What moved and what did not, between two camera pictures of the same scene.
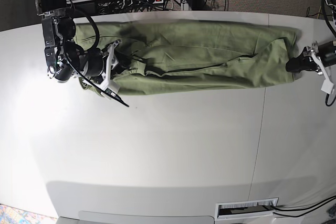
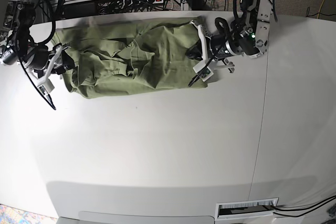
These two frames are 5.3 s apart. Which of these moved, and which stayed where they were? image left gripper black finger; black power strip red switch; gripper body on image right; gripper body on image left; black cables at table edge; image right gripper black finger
Moved: image left gripper black finger; gripper body on image left; gripper body on image right; image right gripper black finger
Stayed: black cables at table edge; black power strip red switch
